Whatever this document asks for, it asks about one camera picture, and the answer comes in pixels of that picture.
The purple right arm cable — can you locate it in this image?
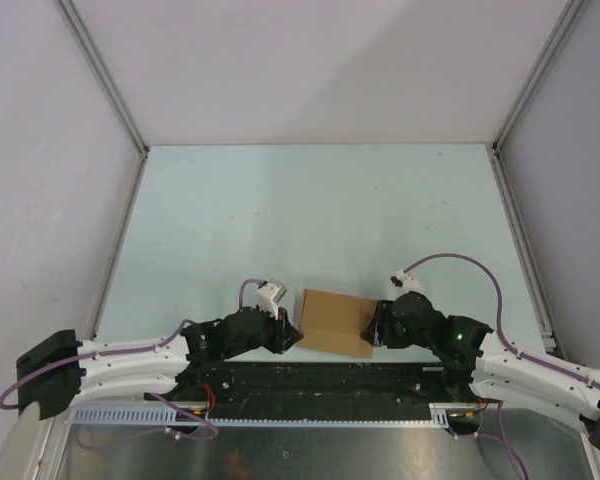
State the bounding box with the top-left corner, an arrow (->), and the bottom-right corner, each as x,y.
404,253 -> 600,396

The left aluminium frame post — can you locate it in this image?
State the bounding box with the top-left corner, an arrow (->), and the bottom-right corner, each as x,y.
54,0 -> 149,156

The brown cardboard box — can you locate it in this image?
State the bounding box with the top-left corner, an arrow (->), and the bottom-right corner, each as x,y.
297,289 -> 377,360

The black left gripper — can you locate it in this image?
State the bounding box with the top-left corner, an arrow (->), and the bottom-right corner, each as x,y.
224,301 -> 303,359

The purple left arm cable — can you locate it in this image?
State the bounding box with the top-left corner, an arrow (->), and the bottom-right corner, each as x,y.
0,278 -> 266,412

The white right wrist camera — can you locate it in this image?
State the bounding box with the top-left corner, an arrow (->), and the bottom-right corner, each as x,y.
390,270 -> 423,296

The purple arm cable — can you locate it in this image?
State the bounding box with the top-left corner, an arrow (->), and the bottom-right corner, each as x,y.
0,278 -> 266,412
404,253 -> 600,396

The right aluminium frame post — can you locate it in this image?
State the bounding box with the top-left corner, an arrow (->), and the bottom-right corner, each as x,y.
492,0 -> 590,154

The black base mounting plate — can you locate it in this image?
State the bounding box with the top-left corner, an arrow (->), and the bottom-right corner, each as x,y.
164,362 -> 478,405

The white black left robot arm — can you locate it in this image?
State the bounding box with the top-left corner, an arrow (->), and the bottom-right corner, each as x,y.
0,307 -> 303,419

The grey slotted cable duct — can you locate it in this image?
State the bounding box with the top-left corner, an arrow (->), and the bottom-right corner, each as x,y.
69,402 -> 449,429

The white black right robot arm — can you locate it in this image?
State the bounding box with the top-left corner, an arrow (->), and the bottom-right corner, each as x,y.
361,292 -> 600,450

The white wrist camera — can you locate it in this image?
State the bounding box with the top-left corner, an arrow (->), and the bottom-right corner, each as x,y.
390,270 -> 423,296
256,280 -> 287,319

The aluminium frame post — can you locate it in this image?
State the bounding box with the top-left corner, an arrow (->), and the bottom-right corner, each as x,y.
492,0 -> 590,154
54,0 -> 149,156

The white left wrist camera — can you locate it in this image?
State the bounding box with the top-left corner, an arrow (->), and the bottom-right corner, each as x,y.
256,280 -> 287,319

